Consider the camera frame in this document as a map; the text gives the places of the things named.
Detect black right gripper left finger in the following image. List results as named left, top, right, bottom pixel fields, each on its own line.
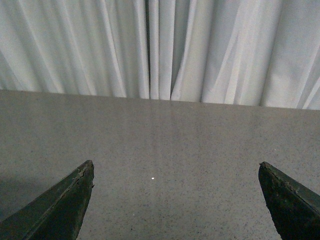
left=0, top=160, right=94, bottom=240

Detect white pleated curtain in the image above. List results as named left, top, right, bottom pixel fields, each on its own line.
left=0, top=0, right=320, bottom=110

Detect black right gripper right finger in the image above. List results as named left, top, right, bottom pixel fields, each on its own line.
left=258, top=161, right=320, bottom=240

